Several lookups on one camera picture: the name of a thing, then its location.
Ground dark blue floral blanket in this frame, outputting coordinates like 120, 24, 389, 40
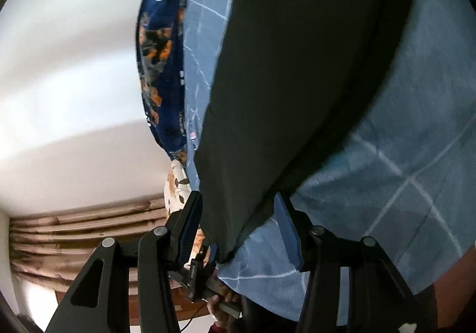
134, 0, 191, 162

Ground black pants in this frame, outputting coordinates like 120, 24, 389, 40
193, 0, 426, 264

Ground person's left hand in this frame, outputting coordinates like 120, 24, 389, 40
206, 283, 244, 330

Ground blue checked bedsheet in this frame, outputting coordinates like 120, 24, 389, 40
181, 0, 476, 322

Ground white orange-flowered pillow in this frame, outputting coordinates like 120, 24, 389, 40
164, 160, 209, 289

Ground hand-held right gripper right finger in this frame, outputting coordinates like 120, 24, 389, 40
274, 193, 422, 333

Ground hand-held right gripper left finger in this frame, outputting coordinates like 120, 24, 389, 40
45, 192, 203, 333

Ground beige curtain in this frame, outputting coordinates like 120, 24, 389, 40
8, 197, 175, 283

